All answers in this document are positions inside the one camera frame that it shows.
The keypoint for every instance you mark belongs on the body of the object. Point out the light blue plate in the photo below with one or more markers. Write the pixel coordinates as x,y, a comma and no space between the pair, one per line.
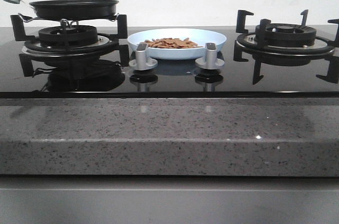
201,37

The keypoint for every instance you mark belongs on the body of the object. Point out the brown meat slices pile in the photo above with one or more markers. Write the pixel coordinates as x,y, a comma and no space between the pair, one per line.
172,43

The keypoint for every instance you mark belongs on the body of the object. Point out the black frying pan green handle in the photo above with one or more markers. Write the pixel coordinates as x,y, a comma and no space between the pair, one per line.
76,10

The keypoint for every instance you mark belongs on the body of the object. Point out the silver left stove knob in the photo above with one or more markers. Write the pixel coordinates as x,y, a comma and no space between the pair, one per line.
142,61

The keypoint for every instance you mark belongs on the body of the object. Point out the silver stove knob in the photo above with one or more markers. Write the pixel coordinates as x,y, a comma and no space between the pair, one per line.
142,61
210,60

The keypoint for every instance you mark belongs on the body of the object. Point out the silver right stove knob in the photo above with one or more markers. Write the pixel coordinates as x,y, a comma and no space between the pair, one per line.
210,60

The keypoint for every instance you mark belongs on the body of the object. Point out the black left pan support grate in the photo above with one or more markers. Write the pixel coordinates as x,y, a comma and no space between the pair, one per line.
69,57

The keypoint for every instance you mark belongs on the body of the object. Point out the black pan support grate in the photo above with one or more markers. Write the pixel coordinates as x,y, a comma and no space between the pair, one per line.
254,44
69,57

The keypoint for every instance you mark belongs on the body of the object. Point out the black right pan support grate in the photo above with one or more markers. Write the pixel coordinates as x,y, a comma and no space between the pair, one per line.
254,44

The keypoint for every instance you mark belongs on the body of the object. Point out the black glass gas cooktop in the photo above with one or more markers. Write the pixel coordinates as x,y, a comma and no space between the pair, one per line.
245,74

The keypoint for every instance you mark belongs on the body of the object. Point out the black left gas burner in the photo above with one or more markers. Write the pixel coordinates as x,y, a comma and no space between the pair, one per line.
75,36

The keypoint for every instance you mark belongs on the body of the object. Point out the black gas burner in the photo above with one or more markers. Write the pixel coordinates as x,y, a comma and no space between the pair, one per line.
75,36
289,35

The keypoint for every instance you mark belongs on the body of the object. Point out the black right gas burner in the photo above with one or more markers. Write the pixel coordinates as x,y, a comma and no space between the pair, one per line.
289,35

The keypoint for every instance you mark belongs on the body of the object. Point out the grey cabinet front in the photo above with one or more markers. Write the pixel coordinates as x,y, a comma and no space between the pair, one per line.
168,200

